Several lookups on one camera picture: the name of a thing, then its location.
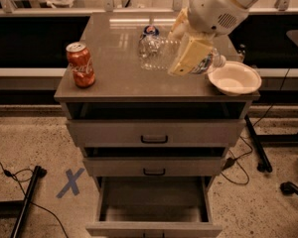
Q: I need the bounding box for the black chair leg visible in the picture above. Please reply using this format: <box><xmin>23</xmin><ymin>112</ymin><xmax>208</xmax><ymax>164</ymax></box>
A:
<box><xmin>280</xmin><ymin>181</ymin><xmax>298</xmax><ymax>195</ymax></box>

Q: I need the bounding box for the black stand leg left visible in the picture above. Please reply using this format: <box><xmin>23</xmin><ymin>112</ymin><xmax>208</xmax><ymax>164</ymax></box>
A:
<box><xmin>10</xmin><ymin>166</ymin><xmax>47</xmax><ymax>238</ymax></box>

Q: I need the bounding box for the black stand leg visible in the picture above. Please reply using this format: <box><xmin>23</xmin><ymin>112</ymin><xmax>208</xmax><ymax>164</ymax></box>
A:
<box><xmin>10</xmin><ymin>166</ymin><xmax>47</xmax><ymax>238</ymax></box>
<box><xmin>244</xmin><ymin>116</ymin><xmax>272</xmax><ymax>173</ymax></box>

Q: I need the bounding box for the white paper bowl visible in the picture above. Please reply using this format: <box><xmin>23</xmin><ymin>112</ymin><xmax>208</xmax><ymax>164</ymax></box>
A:
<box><xmin>208</xmin><ymin>61</ymin><xmax>262</xmax><ymax>96</ymax></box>

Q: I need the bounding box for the black cable right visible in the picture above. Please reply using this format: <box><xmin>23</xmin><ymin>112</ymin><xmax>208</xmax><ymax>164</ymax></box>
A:
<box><xmin>221</xmin><ymin>66</ymin><xmax>292</xmax><ymax>186</ymax></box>

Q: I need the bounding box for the black cable left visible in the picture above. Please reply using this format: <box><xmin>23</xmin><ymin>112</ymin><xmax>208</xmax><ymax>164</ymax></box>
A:
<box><xmin>0</xmin><ymin>152</ymin><xmax>70</xmax><ymax>238</ymax></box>

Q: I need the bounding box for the grey top drawer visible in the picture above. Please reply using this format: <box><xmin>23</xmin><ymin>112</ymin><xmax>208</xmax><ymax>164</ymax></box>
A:
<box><xmin>65</xmin><ymin>102</ymin><xmax>246</xmax><ymax>149</ymax></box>

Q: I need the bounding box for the grey drawer cabinet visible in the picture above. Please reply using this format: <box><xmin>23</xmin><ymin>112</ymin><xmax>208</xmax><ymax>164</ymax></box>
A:
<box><xmin>54</xmin><ymin>11</ymin><xmax>260</xmax><ymax>238</ymax></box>

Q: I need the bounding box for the black cable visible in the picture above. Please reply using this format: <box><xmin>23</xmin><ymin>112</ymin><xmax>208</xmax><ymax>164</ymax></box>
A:
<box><xmin>221</xmin><ymin>66</ymin><xmax>292</xmax><ymax>186</ymax></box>
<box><xmin>0</xmin><ymin>152</ymin><xmax>70</xmax><ymax>238</ymax></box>

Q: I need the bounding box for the clear plastic water bottle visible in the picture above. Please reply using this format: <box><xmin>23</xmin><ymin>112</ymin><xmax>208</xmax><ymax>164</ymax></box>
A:
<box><xmin>138</xmin><ymin>36</ymin><xmax>226</xmax><ymax>74</ymax></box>

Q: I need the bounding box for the red cola can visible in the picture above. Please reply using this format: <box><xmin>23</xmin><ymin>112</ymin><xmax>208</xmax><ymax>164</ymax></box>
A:
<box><xmin>66</xmin><ymin>42</ymin><xmax>95</xmax><ymax>88</ymax></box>

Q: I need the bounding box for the blue soda can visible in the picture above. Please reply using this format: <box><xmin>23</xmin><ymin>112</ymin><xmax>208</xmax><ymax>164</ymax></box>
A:
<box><xmin>141</xmin><ymin>25</ymin><xmax>160</xmax><ymax>38</ymax></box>

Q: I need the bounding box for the black stand leg right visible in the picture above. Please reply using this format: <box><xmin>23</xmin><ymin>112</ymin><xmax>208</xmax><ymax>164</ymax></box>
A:
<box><xmin>244</xmin><ymin>116</ymin><xmax>272</xmax><ymax>173</ymax></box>

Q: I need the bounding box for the grey drawer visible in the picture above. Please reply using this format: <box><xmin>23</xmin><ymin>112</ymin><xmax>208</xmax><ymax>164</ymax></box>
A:
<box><xmin>83</xmin><ymin>147</ymin><xmax>225</xmax><ymax>177</ymax></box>
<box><xmin>65</xmin><ymin>102</ymin><xmax>246</xmax><ymax>149</ymax></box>
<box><xmin>86</xmin><ymin>177</ymin><xmax>222</xmax><ymax>238</ymax></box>

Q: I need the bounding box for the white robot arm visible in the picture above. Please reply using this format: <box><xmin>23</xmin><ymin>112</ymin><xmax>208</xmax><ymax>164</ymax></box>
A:
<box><xmin>168</xmin><ymin>0</ymin><xmax>258</xmax><ymax>75</ymax></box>

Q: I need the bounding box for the grey middle drawer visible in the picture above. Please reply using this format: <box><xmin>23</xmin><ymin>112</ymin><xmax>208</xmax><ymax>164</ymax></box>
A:
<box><xmin>83</xmin><ymin>147</ymin><xmax>225</xmax><ymax>177</ymax></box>

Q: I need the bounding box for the grey bottom drawer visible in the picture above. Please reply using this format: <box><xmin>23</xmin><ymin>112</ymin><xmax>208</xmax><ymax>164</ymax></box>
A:
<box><xmin>86</xmin><ymin>177</ymin><xmax>222</xmax><ymax>238</ymax></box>

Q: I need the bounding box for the blue tape cross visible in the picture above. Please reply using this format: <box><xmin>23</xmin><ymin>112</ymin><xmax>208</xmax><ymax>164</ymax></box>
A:
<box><xmin>57</xmin><ymin>168</ymin><xmax>84</xmax><ymax>198</ymax></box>

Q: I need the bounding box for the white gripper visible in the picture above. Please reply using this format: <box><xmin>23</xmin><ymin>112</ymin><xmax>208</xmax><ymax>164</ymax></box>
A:
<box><xmin>168</xmin><ymin>8</ymin><xmax>215</xmax><ymax>75</ymax></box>

